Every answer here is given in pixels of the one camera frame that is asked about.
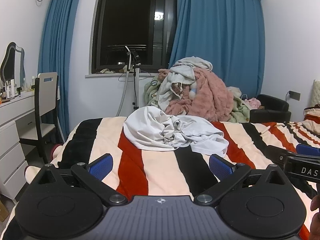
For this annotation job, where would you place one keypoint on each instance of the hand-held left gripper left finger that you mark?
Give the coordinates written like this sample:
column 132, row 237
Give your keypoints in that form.
column 101, row 166

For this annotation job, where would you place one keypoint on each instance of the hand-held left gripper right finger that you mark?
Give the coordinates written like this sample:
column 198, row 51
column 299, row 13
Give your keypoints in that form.
column 220, row 166

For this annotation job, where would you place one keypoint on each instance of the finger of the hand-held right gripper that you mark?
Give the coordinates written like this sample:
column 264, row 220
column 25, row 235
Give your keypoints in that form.
column 307, row 150

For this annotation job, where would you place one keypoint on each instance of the white T-shirt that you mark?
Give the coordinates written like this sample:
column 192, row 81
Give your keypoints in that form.
column 150, row 125

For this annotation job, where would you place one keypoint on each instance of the pile of clothes and blankets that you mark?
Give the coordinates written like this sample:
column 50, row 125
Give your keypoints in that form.
column 152, row 90

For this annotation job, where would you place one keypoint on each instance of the person's right hand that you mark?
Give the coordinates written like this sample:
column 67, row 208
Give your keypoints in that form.
column 315, row 203

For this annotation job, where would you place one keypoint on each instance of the striped fleece blanket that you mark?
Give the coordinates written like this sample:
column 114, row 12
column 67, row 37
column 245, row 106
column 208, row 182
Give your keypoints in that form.
column 155, row 175

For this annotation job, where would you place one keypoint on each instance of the black armchair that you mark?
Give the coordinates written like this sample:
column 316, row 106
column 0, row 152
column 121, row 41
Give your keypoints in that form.
column 272, row 107

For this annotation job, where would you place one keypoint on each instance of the cream quilted headboard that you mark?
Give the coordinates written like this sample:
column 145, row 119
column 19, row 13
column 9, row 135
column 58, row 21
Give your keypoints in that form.
column 316, row 92

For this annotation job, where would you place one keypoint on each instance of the pink cloth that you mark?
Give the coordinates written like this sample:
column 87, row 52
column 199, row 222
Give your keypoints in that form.
column 253, row 103

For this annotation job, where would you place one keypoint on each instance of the pink fluffy robe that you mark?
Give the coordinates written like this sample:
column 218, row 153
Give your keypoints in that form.
column 210, row 92

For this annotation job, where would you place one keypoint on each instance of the standing garment steamer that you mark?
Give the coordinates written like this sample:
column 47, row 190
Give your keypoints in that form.
column 136, row 87

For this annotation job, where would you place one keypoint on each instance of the white dressing table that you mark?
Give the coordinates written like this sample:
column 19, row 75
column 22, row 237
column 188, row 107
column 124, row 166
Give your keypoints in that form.
column 12, row 135

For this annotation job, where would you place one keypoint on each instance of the cloths on window sill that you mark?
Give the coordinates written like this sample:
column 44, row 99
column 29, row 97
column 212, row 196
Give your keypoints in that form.
column 107, row 71

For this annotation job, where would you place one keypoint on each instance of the grey white hoodie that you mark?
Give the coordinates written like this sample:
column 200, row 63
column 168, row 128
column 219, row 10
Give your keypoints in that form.
column 181, row 73

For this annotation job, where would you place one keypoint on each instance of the group of cosmetic bottles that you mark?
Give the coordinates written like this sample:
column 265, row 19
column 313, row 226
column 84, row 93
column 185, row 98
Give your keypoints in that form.
column 11, row 90

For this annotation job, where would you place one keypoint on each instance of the blue curtain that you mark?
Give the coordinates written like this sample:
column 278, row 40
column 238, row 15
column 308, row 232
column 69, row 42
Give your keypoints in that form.
column 220, row 30
column 60, row 42

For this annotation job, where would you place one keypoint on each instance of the wavy framed mirror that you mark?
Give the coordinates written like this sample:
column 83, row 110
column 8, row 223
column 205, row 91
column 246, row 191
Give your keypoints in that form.
column 11, row 62

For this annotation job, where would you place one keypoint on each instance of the dark framed window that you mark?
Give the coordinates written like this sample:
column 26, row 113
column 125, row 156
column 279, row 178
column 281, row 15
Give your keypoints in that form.
column 130, row 17

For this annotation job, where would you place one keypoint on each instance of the white chair with black frame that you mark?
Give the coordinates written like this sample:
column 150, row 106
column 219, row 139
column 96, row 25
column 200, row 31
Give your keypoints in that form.
column 46, row 92

